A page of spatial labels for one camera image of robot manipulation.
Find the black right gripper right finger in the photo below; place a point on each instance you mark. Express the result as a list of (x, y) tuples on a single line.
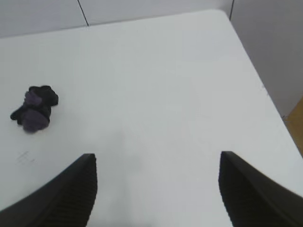
[(260, 201)]

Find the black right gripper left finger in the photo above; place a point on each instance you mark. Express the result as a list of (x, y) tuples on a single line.
[(59, 201)]

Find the crumpled purple black cloth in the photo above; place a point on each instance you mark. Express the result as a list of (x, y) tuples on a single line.
[(35, 111)]

